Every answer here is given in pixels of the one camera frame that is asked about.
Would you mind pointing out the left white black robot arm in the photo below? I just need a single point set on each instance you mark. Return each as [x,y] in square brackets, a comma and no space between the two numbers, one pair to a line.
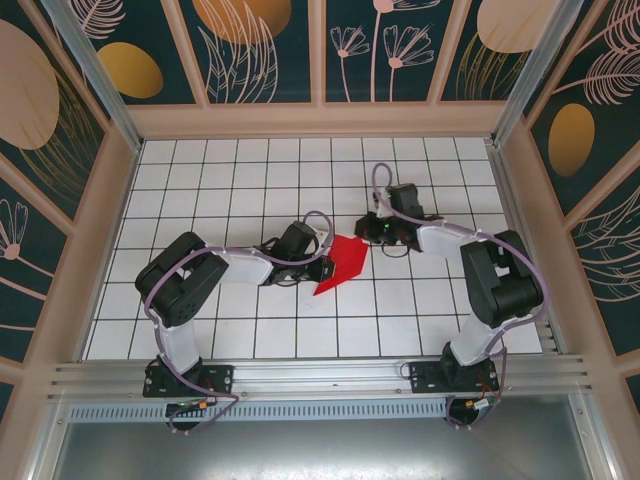
[180,345]

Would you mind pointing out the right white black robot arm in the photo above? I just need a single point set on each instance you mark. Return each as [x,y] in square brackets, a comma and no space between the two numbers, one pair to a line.
[475,340]

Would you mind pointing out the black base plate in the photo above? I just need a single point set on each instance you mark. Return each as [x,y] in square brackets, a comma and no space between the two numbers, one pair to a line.
[220,377]
[425,377]

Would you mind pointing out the aluminium mounting rail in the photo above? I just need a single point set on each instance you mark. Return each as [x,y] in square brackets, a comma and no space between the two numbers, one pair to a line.
[320,372]

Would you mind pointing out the red paper sheet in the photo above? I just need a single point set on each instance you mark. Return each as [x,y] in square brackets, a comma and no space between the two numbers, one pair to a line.
[350,260]

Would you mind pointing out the left controller board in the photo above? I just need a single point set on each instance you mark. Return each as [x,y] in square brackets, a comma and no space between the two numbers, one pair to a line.
[192,407]

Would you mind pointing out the controller board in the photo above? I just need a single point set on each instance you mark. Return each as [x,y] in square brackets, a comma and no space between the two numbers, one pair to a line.
[192,407]
[477,405]

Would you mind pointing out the right controller board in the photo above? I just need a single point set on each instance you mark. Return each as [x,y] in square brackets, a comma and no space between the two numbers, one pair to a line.
[477,405]

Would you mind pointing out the aluminium side rail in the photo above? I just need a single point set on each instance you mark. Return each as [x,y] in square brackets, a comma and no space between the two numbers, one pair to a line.
[530,250]

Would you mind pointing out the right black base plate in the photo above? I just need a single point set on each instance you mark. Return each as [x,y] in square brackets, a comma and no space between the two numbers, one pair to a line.
[425,377]

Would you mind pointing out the grey metal sheet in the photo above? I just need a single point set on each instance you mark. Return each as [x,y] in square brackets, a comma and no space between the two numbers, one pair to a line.
[320,450]

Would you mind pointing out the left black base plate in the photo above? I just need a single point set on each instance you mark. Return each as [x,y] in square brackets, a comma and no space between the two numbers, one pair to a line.
[220,377]

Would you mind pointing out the aluminium frame post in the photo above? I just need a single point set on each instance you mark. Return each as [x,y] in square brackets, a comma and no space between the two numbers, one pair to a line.
[535,75]
[95,80]

